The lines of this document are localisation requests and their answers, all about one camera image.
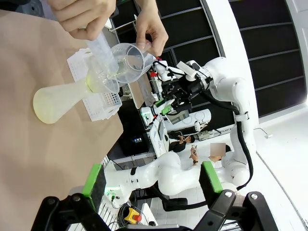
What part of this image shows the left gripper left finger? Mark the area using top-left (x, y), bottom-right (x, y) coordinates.
top-left (31, 163), bottom-right (116, 231)

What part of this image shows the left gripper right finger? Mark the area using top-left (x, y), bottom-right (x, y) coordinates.
top-left (192, 160), bottom-right (283, 231)

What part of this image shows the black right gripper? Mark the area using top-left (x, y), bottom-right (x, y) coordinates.
top-left (154, 76), bottom-right (213, 116)

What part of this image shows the clear glass beaker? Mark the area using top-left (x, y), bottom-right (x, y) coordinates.
top-left (102, 42), bottom-right (156, 95)

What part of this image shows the clear graduated cylinder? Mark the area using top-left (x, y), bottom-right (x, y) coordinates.
top-left (84, 31), bottom-right (119, 79)

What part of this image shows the translucent plastic conical flask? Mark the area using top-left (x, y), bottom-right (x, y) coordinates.
top-left (32, 75), bottom-right (102, 125)

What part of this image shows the person's left hand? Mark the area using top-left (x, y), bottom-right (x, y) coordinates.
top-left (135, 0), bottom-right (169, 57)

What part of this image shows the person's right hand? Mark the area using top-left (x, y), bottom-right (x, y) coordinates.
top-left (46, 0), bottom-right (119, 41)

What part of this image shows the background person in white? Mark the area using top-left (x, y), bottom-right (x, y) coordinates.
top-left (189, 141), bottom-right (233, 174)

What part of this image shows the background person in black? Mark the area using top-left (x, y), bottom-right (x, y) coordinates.
top-left (168, 134), bottom-right (196, 154)

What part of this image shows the yellow emergency stop button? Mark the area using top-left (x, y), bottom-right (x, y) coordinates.
top-left (124, 207), bottom-right (143, 224)

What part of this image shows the white perforated plastic basket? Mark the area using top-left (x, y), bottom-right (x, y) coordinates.
top-left (66, 48), bottom-right (122, 122)

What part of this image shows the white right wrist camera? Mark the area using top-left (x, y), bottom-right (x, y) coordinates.
top-left (176, 61), bottom-right (201, 82)

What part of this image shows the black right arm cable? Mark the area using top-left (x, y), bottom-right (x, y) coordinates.
top-left (199, 89), bottom-right (255, 190)

